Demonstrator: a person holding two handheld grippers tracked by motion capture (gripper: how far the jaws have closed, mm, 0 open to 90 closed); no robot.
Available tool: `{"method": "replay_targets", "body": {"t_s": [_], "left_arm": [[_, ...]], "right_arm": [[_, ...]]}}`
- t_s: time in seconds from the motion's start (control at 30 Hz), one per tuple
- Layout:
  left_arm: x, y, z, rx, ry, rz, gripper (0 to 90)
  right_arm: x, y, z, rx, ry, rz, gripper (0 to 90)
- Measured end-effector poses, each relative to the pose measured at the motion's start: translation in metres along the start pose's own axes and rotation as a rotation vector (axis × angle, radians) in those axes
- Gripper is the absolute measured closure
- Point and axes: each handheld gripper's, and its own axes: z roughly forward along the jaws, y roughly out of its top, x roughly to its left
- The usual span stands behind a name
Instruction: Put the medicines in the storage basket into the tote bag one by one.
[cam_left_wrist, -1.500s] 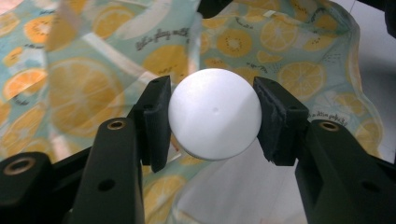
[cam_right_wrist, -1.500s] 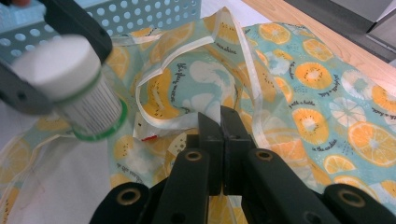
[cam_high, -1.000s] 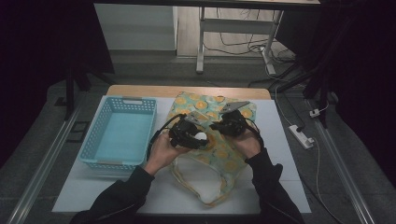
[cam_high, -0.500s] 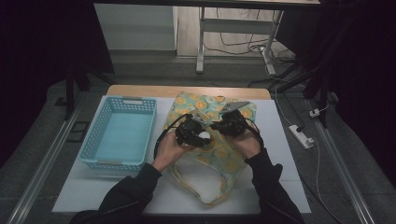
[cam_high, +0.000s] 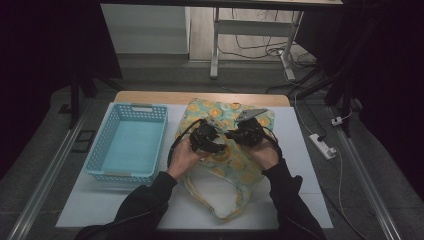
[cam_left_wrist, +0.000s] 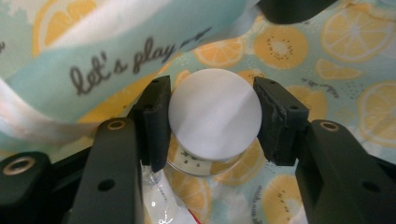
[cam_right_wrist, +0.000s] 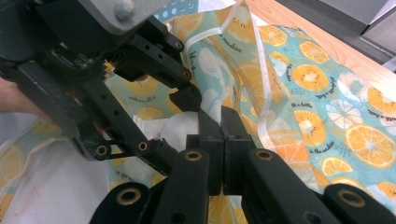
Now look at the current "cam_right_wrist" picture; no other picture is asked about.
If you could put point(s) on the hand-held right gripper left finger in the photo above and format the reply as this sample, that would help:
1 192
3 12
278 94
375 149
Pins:
214 155

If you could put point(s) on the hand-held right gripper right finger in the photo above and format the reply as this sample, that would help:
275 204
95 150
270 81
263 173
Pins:
236 146

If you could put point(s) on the blue plastic basket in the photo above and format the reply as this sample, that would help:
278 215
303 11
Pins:
177 9

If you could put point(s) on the orange fruit print bag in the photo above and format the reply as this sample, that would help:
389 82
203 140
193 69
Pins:
311 102

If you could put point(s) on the wooden table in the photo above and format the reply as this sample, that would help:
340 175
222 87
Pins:
336 46

